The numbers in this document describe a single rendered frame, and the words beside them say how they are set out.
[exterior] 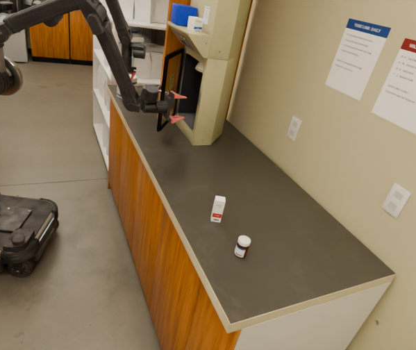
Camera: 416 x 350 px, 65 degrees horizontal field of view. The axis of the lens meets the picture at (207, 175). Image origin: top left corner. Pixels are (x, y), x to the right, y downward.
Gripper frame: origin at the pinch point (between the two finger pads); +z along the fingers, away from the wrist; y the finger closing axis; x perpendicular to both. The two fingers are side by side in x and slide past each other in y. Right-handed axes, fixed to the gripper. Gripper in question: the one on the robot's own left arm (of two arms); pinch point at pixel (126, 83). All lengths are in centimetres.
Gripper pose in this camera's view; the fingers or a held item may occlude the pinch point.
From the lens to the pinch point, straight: 197.5
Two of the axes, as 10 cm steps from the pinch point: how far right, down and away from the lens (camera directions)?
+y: 4.9, -2.8, 8.2
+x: -8.6, -2.9, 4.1
